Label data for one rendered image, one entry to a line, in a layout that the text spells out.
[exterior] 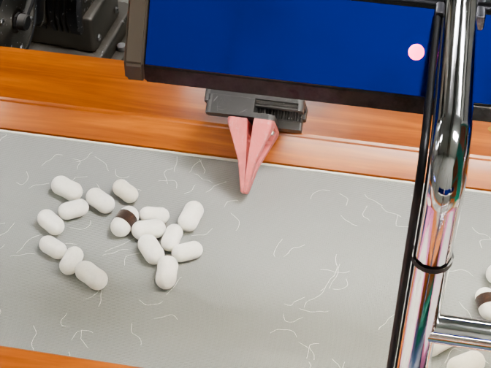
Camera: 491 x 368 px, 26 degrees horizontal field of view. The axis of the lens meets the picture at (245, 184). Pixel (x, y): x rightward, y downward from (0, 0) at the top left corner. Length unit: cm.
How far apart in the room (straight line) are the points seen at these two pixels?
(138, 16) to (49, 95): 47
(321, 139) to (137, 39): 42
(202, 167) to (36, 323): 26
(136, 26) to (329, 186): 42
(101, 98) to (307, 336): 38
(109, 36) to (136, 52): 94
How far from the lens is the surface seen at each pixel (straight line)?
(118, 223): 107
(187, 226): 107
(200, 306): 101
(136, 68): 77
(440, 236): 65
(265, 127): 107
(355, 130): 116
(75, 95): 121
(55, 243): 106
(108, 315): 101
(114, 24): 173
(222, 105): 108
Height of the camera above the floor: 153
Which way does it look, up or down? 44 degrees down
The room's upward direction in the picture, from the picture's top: straight up
